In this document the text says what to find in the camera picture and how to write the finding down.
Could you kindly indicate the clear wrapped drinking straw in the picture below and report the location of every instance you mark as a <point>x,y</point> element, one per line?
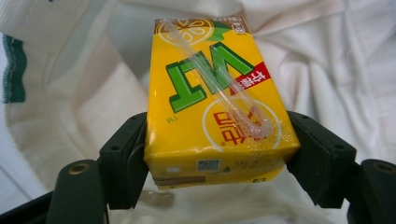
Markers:
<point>218,81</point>

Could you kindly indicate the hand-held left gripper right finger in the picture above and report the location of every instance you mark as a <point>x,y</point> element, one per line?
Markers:
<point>336,168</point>

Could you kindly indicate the white canvas tote bag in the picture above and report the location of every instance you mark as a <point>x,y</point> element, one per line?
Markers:
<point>77,109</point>

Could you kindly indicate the yellow drink carton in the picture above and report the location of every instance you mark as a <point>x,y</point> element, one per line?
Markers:
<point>211,109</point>

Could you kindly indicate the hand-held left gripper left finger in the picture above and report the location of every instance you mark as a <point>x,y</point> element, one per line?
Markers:
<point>112,174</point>

